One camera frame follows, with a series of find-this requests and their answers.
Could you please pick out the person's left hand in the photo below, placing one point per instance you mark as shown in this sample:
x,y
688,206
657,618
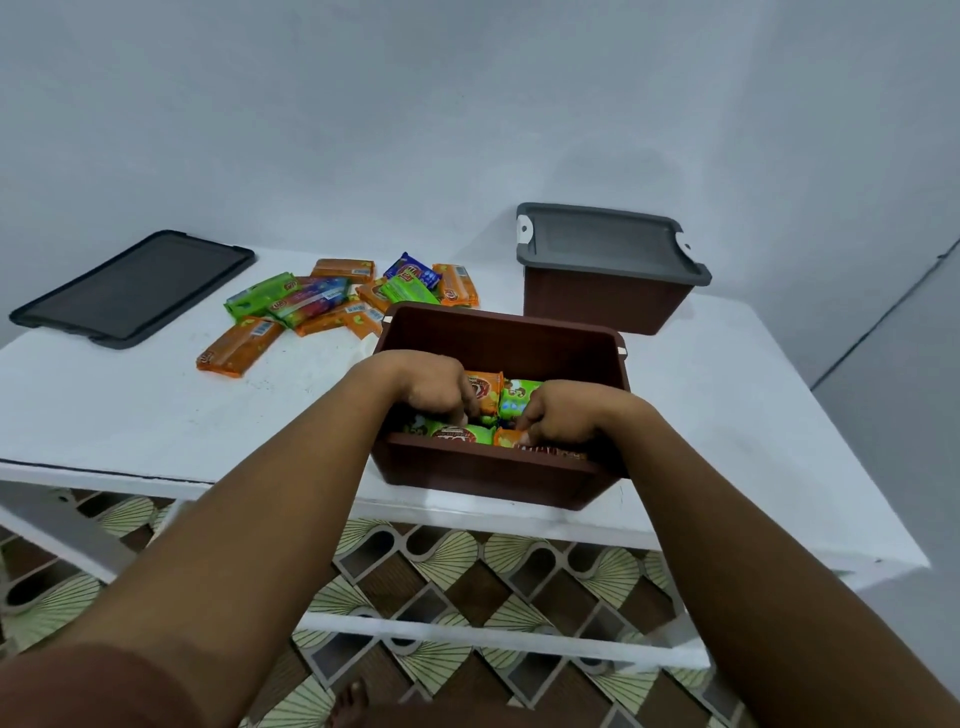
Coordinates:
x,y
424,382

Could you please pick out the person's right hand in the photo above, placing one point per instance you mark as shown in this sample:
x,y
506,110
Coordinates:
x,y
581,412

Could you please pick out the orange snack packet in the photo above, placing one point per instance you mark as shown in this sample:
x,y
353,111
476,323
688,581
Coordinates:
x,y
484,390
506,437

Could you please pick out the dark grey lid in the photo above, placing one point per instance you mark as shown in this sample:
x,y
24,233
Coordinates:
x,y
607,244
135,289

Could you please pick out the pile of colourful snacks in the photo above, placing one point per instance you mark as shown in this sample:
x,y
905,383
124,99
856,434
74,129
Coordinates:
x,y
240,349

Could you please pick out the person's left forearm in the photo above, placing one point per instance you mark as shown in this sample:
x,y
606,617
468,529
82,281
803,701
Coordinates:
x,y
225,555

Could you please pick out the person's right forearm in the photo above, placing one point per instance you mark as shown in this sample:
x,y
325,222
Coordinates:
x,y
750,570

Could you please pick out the person's foot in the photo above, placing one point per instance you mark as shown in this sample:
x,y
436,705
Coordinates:
x,y
349,709

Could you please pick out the brown sleeve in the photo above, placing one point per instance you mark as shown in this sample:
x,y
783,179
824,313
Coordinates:
x,y
90,690

